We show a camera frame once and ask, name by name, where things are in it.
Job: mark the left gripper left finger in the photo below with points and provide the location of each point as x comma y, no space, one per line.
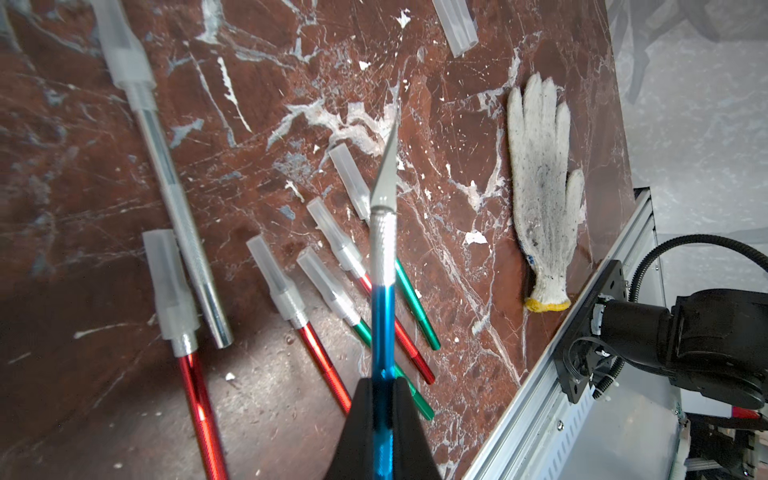
353,457

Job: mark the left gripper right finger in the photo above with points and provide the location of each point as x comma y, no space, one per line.
412,457

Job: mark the red carving knife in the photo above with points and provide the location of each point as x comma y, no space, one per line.
289,303
178,319
351,261

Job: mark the blue carving knife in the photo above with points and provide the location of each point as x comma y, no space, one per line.
382,225

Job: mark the translucent protective cap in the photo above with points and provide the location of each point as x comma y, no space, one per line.
457,24

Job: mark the silver carving knife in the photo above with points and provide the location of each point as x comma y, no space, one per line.
130,71

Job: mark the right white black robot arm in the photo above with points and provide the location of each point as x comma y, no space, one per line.
713,342

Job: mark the green carving knife left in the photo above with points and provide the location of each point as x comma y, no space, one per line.
339,302

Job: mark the green carving knife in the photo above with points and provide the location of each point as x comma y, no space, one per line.
359,194
339,302

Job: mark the green carving knife right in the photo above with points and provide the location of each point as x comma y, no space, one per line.
359,194

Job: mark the white work glove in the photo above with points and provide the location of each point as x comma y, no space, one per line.
547,195

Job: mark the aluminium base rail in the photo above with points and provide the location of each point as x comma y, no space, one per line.
556,429

